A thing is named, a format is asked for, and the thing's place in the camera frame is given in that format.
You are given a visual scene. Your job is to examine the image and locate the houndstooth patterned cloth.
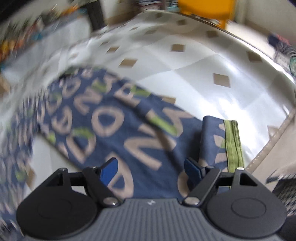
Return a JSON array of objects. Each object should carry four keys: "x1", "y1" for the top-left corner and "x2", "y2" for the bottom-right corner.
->
[{"x1": 266, "y1": 169, "x2": 296, "y2": 218}]

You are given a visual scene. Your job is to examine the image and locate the black plant pot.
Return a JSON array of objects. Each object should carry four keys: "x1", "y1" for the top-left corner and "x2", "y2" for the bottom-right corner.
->
[{"x1": 87, "y1": 0, "x2": 107, "y2": 30}]

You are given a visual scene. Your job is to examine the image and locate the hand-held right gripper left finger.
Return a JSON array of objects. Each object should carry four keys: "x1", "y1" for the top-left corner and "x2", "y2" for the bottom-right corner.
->
[{"x1": 42, "y1": 158, "x2": 122, "y2": 207}]

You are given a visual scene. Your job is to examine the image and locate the blue letter print pants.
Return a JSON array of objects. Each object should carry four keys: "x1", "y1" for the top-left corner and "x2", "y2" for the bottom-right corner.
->
[{"x1": 0, "y1": 66, "x2": 245, "y2": 232}]

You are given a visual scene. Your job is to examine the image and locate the yellow plastic chair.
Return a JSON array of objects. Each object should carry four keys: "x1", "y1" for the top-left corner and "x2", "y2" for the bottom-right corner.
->
[{"x1": 178, "y1": 0, "x2": 236, "y2": 29}]

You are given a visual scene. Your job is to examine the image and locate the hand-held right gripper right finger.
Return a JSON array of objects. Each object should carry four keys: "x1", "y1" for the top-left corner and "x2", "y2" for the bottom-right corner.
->
[{"x1": 183, "y1": 157, "x2": 258, "y2": 207}]

